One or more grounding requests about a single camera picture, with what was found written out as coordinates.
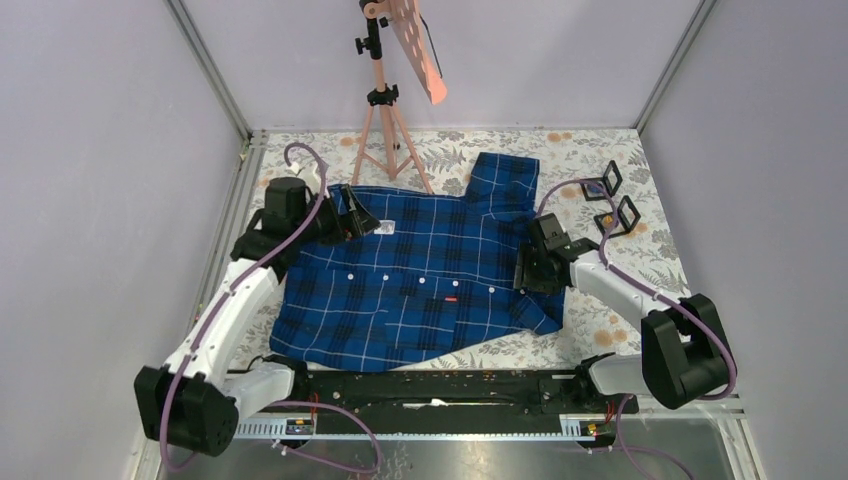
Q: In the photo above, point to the blue plaid shirt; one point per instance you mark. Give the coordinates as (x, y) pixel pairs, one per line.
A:
(436, 276)

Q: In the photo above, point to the pink perforated board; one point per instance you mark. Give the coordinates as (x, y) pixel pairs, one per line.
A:
(408, 26)

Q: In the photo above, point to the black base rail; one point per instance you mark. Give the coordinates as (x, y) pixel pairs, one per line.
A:
(533, 392)

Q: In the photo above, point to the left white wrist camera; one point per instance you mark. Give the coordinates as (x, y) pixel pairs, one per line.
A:
(306, 172)

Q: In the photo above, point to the pink tripod stand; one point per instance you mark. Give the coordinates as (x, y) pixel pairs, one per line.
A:
(400, 151)

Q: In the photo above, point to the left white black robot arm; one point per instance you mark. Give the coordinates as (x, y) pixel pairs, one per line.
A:
(190, 401)

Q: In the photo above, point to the black box with blue brooch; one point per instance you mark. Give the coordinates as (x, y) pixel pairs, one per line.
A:
(607, 185)

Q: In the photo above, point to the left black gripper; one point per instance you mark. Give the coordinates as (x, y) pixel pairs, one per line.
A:
(363, 220)

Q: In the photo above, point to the floral table mat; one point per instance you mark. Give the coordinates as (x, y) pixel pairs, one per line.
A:
(594, 322)

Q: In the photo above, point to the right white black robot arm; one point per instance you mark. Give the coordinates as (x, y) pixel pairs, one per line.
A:
(684, 353)

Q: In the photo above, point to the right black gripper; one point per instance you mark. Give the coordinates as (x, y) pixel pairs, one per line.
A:
(523, 276)

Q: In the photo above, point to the black jewelry box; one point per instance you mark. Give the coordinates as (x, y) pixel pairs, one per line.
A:
(621, 221)

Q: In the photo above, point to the grey slotted cable duct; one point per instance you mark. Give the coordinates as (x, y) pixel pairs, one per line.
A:
(417, 426)

